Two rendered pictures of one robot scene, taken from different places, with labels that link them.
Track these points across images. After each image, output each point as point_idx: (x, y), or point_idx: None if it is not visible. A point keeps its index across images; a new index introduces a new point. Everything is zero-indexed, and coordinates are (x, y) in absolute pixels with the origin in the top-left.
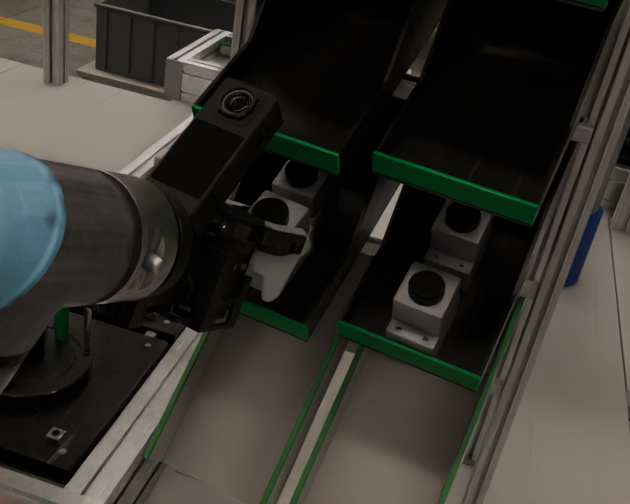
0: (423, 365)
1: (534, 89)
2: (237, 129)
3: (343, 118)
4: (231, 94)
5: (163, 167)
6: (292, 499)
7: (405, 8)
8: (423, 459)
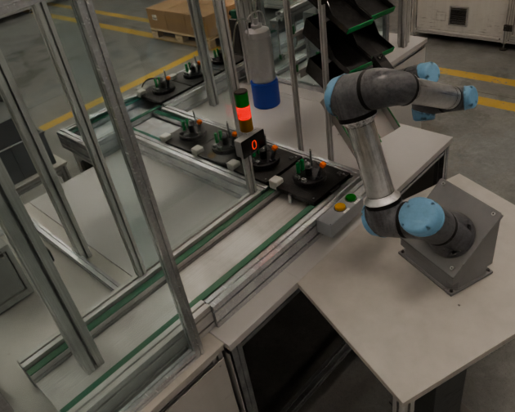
0: None
1: (361, 33)
2: (385, 60)
3: (358, 57)
4: (378, 56)
5: None
6: (379, 136)
7: (330, 35)
8: (378, 115)
